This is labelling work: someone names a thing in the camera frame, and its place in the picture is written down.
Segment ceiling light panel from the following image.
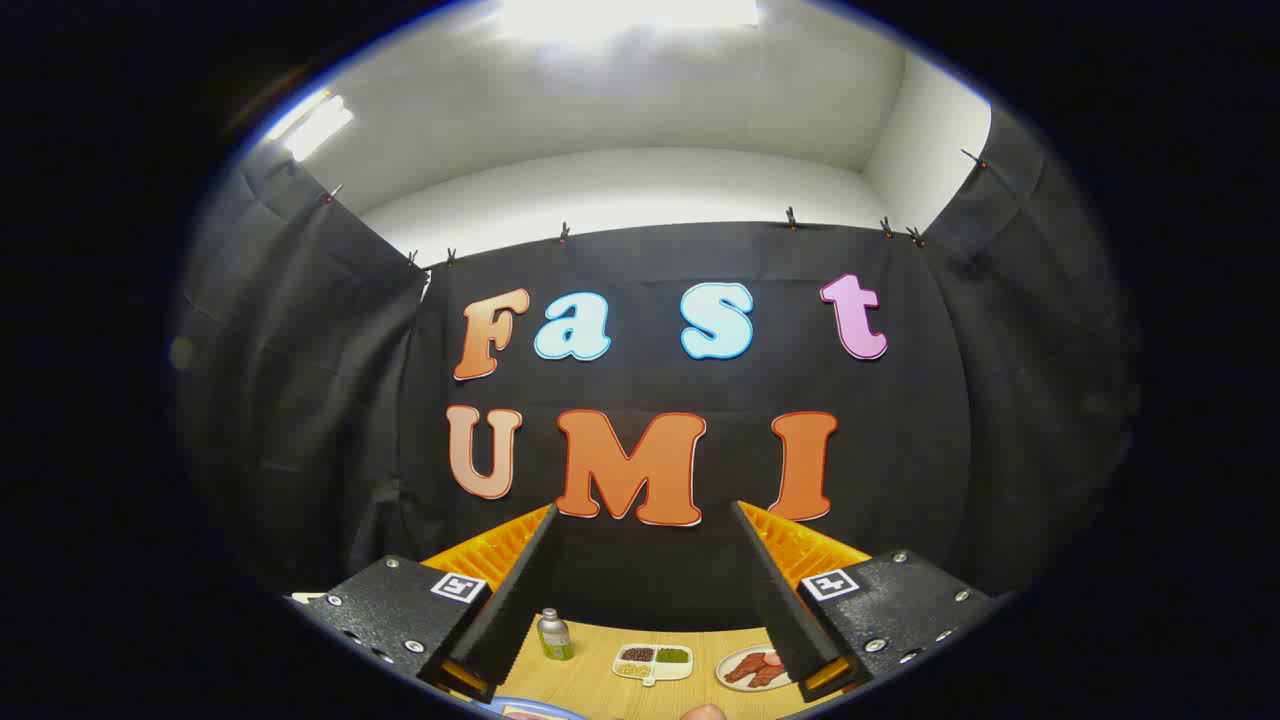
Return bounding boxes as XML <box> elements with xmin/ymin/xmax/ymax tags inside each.
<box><xmin>265</xmin><ymin>92</ymin><xmax>356</xmax><ymax>161</ymax></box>

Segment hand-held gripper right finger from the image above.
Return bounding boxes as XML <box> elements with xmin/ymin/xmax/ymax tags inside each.
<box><xmin>730</xmin><ymin>500</ymin><xmax>1001</xmax><ymax>703</ymax></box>

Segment silver bottle with green label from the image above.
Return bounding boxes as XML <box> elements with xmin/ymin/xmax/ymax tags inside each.
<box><xmin>537</xmin><ymin>607</ymin><xmax>575</xmax><ymax>662</ymax></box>

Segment row of black cloth clips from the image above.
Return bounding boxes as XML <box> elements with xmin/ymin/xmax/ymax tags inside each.
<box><xmin>322</xmin><ymin>148</ymin><xmax>991</xmax><ymax>269</ymax></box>

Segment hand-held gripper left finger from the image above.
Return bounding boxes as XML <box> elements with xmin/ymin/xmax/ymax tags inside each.
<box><xmin>298</xmin><ymin>503</ymin><xmax>561</xmax><ymax>704</ymax></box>

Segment white divided dish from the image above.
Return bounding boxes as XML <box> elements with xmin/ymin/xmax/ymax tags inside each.
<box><xmin>612</xmin><ymin>644</ymin><xmax>694</xmax><ymax>687</ymax></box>

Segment white oval plate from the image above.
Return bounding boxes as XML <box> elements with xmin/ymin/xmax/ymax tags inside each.
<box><xmin>715</xmin><ymin>645</ymin><xmax>796</xmax><ymax>693</ymax></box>

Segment blue round plate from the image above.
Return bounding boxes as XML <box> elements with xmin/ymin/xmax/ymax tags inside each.
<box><xmin>488</xmin><ymin>697</ymin><xmax>591</xmax><ymax>720</ymax></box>

